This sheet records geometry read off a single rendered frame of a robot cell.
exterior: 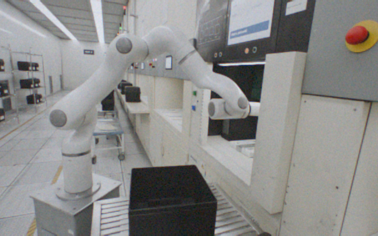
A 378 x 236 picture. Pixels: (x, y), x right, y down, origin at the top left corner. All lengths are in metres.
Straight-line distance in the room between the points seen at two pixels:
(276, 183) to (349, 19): 0.50
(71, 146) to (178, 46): 0.61
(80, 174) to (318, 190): 0.92
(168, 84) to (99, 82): 1.94
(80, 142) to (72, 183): 0.19
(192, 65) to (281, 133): 0.40
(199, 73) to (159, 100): 1.99
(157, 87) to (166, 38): 1.95
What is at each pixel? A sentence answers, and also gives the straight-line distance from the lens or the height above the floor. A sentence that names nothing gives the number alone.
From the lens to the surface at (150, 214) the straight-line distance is 0.67.
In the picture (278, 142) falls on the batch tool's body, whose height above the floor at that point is 1.12.
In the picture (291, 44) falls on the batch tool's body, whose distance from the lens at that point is 0.77.
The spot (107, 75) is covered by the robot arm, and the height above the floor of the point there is 1.30.
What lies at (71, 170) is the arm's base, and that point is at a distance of 1.06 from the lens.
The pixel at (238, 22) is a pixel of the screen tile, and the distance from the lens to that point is 1.03.
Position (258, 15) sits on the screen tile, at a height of 1.56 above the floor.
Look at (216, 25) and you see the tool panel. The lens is 1.21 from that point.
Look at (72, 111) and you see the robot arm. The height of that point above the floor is 1.15.
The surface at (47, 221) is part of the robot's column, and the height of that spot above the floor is 0.66.
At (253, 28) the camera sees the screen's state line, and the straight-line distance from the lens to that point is 0.93.
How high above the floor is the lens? 1.32
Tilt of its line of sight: 12 degrees down
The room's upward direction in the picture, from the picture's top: 3 degrees clockwise
